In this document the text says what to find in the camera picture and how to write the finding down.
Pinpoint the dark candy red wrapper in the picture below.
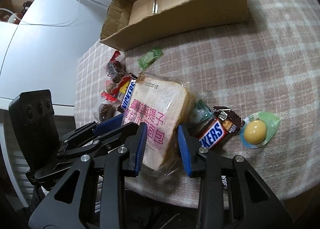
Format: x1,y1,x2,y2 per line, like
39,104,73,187
99,103,115,122
106,50,127,84

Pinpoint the Snickers bar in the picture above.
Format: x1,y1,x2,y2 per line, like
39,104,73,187
118,75,137,113
197,106,245,149

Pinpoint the packaged toast bread slice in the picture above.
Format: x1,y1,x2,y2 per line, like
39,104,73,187
123,72,196,173

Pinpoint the yellow jelly cup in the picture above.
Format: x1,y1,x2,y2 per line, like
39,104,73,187
240,111,280,149

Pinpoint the green candy packet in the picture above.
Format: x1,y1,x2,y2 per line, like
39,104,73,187
137,47,163,70

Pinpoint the teal candy packet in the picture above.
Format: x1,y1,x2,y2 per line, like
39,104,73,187
189,99,213,128

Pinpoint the red yellow candy packet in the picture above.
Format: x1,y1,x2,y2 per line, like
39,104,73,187
101,76,132,103

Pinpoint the cardboard tray box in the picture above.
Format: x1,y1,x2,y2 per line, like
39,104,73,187
100,0,248,51

